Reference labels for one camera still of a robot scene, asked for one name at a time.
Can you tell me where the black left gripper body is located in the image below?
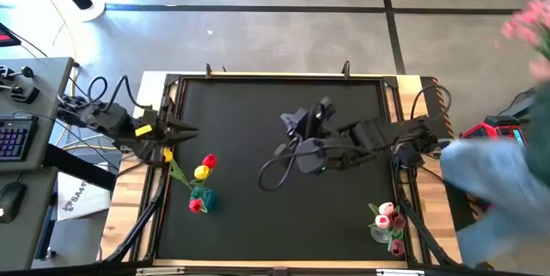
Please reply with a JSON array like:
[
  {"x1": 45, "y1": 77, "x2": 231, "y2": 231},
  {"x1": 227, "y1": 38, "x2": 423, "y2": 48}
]
[{"x1": 128, "y1": 107, "x2": 171, "y2": 152}]

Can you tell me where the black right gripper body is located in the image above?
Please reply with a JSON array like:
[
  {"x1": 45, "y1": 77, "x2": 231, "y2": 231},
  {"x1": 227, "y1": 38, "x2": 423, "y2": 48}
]
[{"x1": 296, "y1": 97, "x2": 337, "y2": 139}]

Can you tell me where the blue glass vase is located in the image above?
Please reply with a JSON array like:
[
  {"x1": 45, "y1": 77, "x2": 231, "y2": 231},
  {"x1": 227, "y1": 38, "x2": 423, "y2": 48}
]
[{"x1": 190, "y1": 185, "x2": 218, "y2": 213}]

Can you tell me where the maroon artificial tulip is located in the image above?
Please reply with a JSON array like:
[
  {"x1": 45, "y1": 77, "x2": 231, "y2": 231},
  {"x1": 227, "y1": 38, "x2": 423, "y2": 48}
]
[
  {"x1": 386, "y1": 228, "x2": 406, "y2": 257},
  {"x1": 390, "y1": 212, "x2": 407, "y2": 230}
]

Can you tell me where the black diagonal support bar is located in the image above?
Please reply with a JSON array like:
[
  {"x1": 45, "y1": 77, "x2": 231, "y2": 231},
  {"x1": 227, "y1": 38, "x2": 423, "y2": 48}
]
[{"x1": 41, "y1": 143, "x2": 118, "y2": 192}]

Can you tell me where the white printed box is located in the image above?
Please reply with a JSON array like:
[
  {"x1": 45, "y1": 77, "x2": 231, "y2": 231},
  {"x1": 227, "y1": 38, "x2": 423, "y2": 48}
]
[{"x1": 56, "y1": 162, "x2": 112, "y2": 222}]

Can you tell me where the grey desk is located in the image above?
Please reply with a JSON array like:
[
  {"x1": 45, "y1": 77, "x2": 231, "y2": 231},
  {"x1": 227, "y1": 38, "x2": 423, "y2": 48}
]
[{"x1": 0, "y1": 56, "x2": 75, "y2": 271}]

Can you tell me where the black mat with hazard stripes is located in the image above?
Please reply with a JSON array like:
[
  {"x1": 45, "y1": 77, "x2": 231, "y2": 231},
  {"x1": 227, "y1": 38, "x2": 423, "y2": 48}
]
[{"x1": 423, "y1": 76, "x2": 495, "y2": 271}]

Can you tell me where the clear water bottle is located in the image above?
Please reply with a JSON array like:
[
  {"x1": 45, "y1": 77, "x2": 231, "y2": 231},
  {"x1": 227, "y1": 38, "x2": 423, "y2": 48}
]
[{"x1": 369, "y1": 223, "x2": 394, "y2": 245}]

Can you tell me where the black clamp block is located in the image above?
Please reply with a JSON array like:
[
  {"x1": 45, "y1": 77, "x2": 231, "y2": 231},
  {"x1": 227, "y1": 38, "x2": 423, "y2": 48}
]
[{"x1": 9, "y1": 85, "x2": 41, "y2": 105}]

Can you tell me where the black lever with ball knob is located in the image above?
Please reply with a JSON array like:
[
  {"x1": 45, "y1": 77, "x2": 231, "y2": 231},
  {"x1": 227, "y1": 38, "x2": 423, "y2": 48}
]
[{"x1": 0, "y1": 64, "x2": 35, "y2": 82}]

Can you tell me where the black computer keyboard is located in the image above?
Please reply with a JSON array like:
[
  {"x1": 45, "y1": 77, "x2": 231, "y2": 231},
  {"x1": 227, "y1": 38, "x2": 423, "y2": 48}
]
[{"x1": 0, "y1": 114, "x2": 39, "y2": 162}]

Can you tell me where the black computer mouse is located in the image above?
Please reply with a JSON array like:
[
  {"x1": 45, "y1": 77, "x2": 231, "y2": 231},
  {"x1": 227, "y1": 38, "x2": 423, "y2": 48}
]
[{"x1": 0, "y1": 181, "x2": 28, "y2": 224}]

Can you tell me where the black device with red display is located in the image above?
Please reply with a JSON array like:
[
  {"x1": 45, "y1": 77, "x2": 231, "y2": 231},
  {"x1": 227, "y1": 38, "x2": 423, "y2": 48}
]
[{"x1": 0, "y1": 21, "x2": 21, "y2": 48}]

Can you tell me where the red and black tool case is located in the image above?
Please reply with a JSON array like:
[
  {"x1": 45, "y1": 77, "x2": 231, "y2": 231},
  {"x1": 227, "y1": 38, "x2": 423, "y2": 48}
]
[{"x1": 459, "y1": 114, "x2": 532, "y2": 148}]

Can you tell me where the person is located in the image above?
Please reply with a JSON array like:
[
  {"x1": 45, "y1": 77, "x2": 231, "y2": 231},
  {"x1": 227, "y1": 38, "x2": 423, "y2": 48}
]
[{"x1": 438, "y1": 82, "x2": 550, "y2": 271}]

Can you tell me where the grey and green cart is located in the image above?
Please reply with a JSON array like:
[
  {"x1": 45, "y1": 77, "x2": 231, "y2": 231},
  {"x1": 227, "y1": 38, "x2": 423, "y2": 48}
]
[{"x1": 498, "y1": 89, "x2": 536, "y2": 118}]

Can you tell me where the pink flower bunch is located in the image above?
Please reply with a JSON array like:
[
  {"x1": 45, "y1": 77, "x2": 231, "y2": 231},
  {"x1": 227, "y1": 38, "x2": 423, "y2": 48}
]
[{"x1": 492, "y1": 0, "x2": 550, "y2": 84}]

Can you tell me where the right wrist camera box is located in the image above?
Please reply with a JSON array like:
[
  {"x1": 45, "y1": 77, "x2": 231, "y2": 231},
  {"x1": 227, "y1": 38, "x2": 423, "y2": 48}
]
[{"x1": 279, "y1": 110, "x2": 309, "y2": 135}]

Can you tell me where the black aluminium rig frame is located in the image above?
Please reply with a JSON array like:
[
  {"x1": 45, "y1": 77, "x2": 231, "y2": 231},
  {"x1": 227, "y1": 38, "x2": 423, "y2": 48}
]
[{"x1": 102, "y1": 71, "x2": 461, "y2": 268}]

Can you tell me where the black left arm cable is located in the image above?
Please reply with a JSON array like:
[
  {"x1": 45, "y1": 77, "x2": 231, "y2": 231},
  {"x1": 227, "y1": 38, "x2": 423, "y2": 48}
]
[{"x1": 88, "y1": 75, "x2": 151, "y2": 109}]

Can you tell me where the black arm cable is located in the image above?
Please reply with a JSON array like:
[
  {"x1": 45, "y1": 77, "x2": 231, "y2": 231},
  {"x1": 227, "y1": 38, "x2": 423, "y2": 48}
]
[
  {"x1": 257, "y1": 83, "x2": 453, "y2": 193},
  {"x1": 88, "y1": 75, "x2": 151, "y2": 109}
]

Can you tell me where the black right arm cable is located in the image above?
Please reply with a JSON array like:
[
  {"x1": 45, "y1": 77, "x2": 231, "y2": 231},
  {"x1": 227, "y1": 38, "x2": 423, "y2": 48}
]
[{"x1": 257, "y1": 83, "x2": 453, "y2": 193}]

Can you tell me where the yellow cable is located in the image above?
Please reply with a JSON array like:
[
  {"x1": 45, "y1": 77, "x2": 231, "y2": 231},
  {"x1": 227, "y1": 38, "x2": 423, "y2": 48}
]
[{"x1": 53, "y1": 64, "x2": 119, "y2": 153}]

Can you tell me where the silver metal bracket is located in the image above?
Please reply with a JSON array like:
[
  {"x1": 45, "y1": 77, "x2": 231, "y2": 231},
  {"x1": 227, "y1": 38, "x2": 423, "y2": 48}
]
[
  {"x1": 376, "y1": 268, "x2": 425, "y2": 276},
  {"x1": 136, "y1": 266, "x2": 186, "y2": 276}
]

